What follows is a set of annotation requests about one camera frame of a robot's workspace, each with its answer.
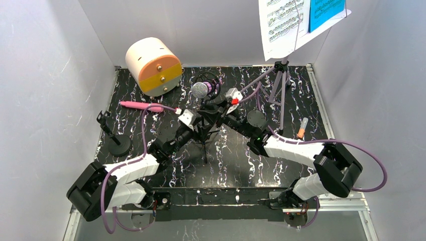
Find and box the black tripod microphone stand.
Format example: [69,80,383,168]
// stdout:
[191,71,222,164]

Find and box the silver mesh studio microphone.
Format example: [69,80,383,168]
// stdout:
[191,81,216,99]

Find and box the lilac music stand tripod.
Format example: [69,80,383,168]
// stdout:
[240,56,289,135]

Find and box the pink microphone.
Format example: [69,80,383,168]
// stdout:
[120,101,164,112]

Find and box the black round-base mic stand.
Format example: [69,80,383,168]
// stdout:
[96,111,132,157]

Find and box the white sheet music page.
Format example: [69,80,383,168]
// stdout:
[258,0,352,62]

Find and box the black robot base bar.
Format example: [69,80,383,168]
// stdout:
[121,187,308,223]

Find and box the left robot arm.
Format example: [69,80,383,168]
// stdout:
[66,118,212,221]

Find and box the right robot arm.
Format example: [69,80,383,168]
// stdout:
[215,105,363,203]

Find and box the orange grey marker pen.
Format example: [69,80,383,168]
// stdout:
[296,117,308,139]

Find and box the round pastel drawer cabinet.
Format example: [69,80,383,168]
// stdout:
[125,37,182,98]

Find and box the blue sheet music page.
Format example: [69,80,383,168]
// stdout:
[308,0,345,32]

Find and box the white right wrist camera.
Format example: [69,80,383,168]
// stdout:
[225,87,243,105]

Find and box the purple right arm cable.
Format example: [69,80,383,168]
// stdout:
[238,81,388,229]

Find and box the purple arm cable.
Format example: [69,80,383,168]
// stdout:
[238,81,388,229]
[100,104,182,234]

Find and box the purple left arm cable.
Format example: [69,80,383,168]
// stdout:
[100,104,182,234]

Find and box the aluminium rail right edge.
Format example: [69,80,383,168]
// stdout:
[306,64,378,240]

